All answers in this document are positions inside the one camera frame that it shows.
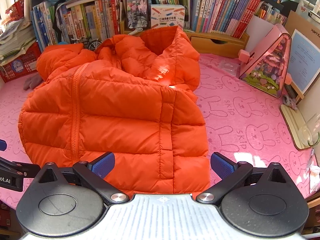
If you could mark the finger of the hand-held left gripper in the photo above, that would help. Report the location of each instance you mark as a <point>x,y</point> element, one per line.
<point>2,145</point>
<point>17,168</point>

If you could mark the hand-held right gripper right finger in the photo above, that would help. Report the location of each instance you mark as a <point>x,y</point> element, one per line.
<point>221,165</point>

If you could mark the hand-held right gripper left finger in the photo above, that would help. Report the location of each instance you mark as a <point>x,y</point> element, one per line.
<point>103,164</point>

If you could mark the orange puffer jacket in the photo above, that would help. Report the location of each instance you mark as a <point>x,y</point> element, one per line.
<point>112,117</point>

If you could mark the grey knit glove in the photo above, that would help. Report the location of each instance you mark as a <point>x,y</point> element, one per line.
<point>32,82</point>

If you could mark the wooden stand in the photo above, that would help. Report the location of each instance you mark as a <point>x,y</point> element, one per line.
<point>290,125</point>

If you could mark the red plastic basket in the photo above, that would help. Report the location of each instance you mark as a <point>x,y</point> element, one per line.
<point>22,65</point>

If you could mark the crumpled white tissue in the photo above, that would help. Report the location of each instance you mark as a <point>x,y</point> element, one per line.
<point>312,177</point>

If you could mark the small grey toy figure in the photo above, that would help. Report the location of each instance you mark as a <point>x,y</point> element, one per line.
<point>290,102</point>

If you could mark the clear glass cup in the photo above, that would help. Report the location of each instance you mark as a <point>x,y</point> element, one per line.
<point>310,135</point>

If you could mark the clear plastic bag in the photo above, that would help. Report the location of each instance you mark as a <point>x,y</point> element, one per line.
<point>228,67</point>

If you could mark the pink triangular toy case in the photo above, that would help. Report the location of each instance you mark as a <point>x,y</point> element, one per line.
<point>265,75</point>

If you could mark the stack of paper workbooks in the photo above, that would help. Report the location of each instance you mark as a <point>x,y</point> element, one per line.
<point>15,37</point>

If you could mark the miniature bicycle model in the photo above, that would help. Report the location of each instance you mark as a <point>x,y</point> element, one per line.
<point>93,45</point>

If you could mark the wooden drawer organizer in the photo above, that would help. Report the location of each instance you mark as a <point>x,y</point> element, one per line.
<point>215,43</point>

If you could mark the row of tall blue books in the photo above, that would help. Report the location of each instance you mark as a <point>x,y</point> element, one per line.
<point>42,25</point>

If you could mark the pale blue paper sheet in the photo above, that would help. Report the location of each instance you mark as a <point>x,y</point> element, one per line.
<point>306,60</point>

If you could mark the red ornament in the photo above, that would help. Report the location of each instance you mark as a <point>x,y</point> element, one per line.
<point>15,8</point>

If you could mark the white board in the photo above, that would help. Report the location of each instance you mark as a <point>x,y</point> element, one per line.
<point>257,32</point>

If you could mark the row of pink blue books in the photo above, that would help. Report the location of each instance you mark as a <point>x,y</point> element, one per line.
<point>225,10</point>

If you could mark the row of shiny small books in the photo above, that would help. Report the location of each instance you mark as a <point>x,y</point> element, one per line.
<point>272,13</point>

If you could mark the brown clipboard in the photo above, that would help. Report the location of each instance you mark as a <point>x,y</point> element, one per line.
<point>291,21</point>

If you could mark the smartphone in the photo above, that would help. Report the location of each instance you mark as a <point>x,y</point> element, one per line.
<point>137,7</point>

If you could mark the white pipe frame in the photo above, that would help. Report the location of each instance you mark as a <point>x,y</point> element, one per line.
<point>308,5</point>

